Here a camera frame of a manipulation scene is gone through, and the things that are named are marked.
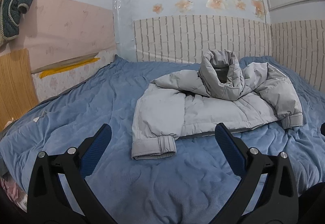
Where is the blue bed blanket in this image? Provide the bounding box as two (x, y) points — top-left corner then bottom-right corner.
(1, 56), (324, 223)

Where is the yellow tape strip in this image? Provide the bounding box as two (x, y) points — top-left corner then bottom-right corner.
(39, 57), (100, 79)

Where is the grey puffer jacket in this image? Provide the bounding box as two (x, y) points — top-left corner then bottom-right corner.
(131, 50), (303, 160)

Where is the pink padded headboard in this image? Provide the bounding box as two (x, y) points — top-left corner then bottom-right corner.
(20, 0), (116, 71)

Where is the wooden board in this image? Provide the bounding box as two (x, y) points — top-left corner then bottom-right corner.
(0, 49), (39, 129)

